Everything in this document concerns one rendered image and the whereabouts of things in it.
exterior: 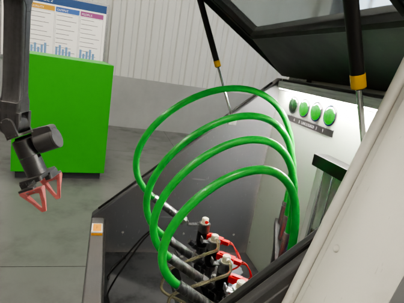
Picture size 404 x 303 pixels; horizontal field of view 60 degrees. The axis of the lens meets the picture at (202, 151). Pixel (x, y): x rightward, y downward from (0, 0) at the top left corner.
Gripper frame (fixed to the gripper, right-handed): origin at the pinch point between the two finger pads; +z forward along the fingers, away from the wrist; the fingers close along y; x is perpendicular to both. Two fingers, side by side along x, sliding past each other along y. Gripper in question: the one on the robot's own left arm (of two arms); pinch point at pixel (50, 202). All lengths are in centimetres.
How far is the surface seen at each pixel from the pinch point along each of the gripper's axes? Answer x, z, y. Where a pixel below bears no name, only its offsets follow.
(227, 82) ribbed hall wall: -89, 24, 659
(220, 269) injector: -46, 14, -36
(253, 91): -63, -15, -18
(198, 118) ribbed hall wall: -7, 75, 640
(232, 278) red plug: -48, 16, -36
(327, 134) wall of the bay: -78, 2, -11
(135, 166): -34.6, -7.8, -24.3
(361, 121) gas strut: -73, -9, -48
